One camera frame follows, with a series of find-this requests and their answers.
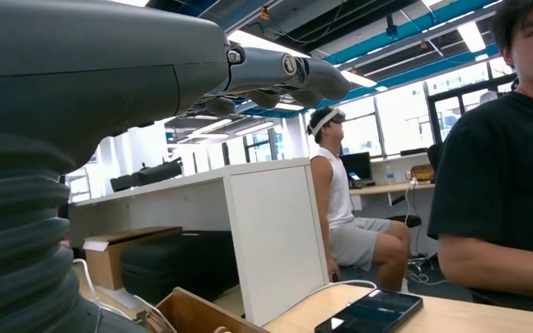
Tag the black round stool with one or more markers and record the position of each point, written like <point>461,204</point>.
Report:
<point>404,220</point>

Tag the black equipment unit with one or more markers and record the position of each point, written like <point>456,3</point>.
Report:
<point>151,174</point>

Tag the black computer monitor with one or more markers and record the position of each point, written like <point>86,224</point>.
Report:
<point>356,165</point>

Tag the wooden card organizer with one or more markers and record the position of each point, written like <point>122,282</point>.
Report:
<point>193,315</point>

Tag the clear plastic bottle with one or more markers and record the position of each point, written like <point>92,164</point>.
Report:
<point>389,174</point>

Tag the person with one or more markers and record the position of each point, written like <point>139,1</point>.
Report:
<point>340,197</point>
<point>501,184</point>

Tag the black smartphone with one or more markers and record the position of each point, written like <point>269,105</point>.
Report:
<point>370,312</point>

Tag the brown cardboard box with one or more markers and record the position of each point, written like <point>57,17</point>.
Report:
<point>105,262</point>

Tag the black office chair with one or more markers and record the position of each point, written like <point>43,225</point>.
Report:
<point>434,158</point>

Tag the white VR headset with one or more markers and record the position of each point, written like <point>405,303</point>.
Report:
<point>324,120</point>

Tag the black carrying case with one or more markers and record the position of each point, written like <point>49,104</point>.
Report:
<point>179,266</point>

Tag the white cabinet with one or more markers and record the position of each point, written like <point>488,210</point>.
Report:
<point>271,230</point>

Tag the wooden office desk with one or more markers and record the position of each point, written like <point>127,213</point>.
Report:
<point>386,188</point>

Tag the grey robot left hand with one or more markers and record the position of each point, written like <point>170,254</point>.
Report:
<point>87,69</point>

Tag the yellow box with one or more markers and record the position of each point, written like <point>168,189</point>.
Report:
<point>422,173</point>

